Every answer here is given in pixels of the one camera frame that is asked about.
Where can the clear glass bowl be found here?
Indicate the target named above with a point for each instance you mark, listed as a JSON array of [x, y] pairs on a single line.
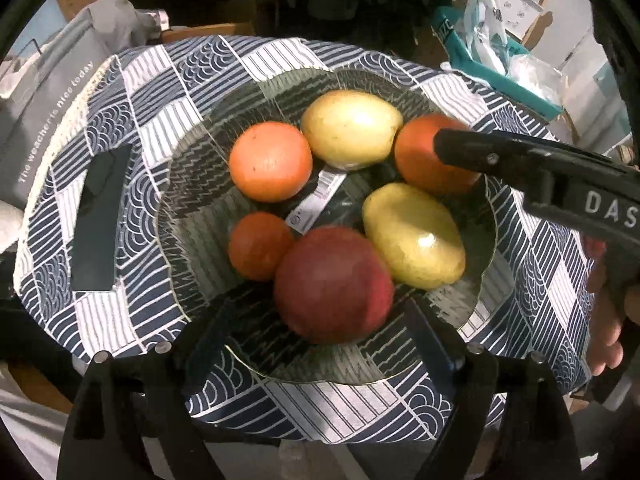
[[200, 200]]

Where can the person's right hand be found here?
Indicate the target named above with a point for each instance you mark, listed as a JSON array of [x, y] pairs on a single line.
[[602, 320]]

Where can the grey clothing pile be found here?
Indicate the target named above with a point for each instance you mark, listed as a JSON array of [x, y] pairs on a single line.
[[115, 20]]

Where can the grey tote bag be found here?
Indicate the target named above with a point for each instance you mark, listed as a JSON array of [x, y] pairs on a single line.
[[45, 110]]

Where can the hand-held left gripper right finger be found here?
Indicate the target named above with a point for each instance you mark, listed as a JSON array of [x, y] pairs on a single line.
[[425, 330]]

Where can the large orange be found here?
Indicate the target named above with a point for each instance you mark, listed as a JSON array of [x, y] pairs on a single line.
[[270, 160]]

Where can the red apple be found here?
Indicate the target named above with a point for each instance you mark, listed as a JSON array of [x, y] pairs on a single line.
[[332, 285]]

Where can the beige towel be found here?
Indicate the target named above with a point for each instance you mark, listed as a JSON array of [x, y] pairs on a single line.
[[9, 230]]

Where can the small orange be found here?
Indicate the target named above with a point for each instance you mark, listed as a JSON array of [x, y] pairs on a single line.
[[260, 247]]

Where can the black phone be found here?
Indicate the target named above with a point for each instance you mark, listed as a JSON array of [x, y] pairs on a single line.
[[100, 220]]

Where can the blue white patterned tablecloth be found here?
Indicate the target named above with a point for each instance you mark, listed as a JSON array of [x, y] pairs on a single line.
[[150, 100]]

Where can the clear plastic bag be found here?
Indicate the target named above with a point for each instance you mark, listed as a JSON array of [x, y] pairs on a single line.
[[537, 77]]

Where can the white barcode sticker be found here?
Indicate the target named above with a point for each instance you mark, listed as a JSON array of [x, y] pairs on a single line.
[[315, 202]]

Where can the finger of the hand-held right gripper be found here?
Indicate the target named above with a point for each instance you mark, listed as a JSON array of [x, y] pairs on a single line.
[[490, 157]]

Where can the teal plastic bin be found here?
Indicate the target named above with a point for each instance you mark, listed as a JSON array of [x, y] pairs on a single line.
[[450, 35]]

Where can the wooden shelf rack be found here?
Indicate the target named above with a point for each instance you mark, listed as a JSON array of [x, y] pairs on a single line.
[[546, 15]]

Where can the printed white plastic bag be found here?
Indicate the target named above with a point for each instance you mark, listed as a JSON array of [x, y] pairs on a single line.
[[480, 20]]

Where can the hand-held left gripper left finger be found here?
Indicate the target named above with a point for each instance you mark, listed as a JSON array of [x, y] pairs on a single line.
[[210, 335]]

